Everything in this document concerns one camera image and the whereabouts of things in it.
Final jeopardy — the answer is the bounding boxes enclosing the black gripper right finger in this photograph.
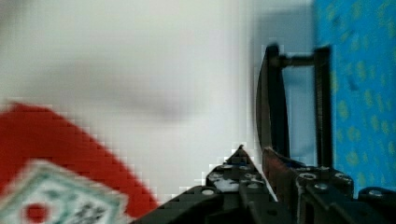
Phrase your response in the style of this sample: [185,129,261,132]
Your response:
[262,147,396,224]

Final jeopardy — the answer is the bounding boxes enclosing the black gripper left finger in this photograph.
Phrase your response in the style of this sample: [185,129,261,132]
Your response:
[130,148,293,224]

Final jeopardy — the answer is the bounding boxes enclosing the black toaster oven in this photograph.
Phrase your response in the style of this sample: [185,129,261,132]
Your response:
[255,0,396,200]

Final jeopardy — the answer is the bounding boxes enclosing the red ketchup bottle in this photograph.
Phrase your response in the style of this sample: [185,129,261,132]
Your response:
[1,104,158,224]

